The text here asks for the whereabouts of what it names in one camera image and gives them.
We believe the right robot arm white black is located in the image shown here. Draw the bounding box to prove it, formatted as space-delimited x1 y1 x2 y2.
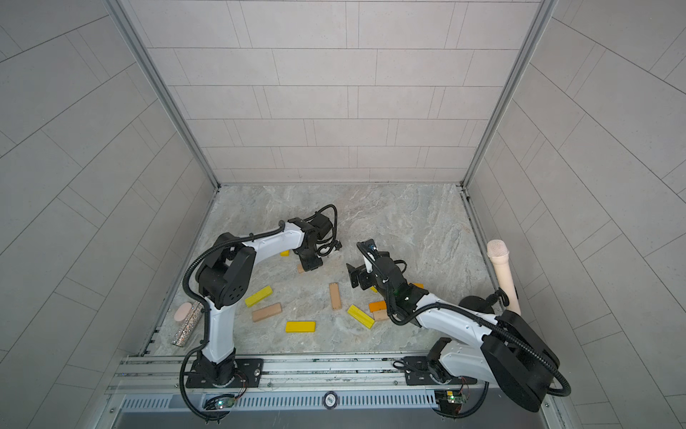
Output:
347 256 572 412

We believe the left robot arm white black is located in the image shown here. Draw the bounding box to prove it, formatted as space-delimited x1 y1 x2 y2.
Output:
182 205 341 386

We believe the orange block middle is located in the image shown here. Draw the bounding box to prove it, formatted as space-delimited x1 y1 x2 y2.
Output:
368 300 387 313

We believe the yellow block bottom flat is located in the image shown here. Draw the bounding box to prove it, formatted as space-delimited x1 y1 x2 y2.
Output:
285 321 316 334

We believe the right circuit board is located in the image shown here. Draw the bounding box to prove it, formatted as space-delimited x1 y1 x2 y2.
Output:
434 391 468 414

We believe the circuit board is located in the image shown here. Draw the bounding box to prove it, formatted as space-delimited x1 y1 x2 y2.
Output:
204 393 238 411
434 391 468 414

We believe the pink round disc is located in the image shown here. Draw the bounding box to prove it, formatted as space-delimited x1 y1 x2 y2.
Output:
173 302 193 323

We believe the left circuit board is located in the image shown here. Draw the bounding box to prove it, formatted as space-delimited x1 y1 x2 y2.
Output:
204 393 238 411

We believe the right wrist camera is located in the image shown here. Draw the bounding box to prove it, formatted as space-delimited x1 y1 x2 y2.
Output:
357 239 381 275

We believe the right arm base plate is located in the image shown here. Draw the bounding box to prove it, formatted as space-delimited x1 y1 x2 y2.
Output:
392 356 478 386

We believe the aluminium rail frame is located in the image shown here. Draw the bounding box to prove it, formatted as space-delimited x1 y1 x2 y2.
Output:
93 352 571 428

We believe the beige cylinder post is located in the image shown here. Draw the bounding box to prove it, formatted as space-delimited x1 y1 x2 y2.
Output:
487 240 522 316

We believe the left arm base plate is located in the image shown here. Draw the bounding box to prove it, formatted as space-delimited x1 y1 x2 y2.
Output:
185 357 264 389

